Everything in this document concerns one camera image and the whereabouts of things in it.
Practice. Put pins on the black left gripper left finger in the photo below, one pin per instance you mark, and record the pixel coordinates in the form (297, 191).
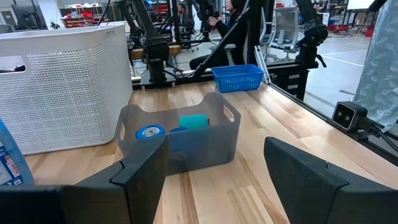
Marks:
(136, 186)

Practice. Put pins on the pale patterned plastic sheet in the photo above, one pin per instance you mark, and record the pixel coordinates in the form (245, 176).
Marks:
(379, 77)

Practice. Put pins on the blue first aid kit box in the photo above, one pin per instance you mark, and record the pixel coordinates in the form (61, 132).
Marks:
(14, 155)

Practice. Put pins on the person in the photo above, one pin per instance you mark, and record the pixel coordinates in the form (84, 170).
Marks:
(184, 15)
(231, 34)

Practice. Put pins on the black background robot arm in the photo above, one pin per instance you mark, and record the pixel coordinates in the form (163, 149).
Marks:
(314, 34)

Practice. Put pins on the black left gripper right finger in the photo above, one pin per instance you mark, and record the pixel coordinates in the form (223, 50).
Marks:
(311, 193)

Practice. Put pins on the large white perforated plastic basket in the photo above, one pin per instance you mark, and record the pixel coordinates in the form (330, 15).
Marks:
(77, 93)

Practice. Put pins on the red storage bins shelf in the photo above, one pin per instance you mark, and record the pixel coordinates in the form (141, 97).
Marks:
(77, 21)

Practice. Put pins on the small blue plastic basket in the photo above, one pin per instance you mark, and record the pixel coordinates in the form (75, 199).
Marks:
(237, 79)

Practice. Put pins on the black table-level camera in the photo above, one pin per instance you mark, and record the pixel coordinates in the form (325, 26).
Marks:
(345, 115)

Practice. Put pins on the grey mesh office chair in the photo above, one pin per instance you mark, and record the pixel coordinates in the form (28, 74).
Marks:
(284, 28)

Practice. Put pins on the teal bandage roll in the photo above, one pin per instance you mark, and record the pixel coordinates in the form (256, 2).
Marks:
(192, 122)

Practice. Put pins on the smoky grey translucent bin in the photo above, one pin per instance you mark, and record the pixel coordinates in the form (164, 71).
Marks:
(205, 149)

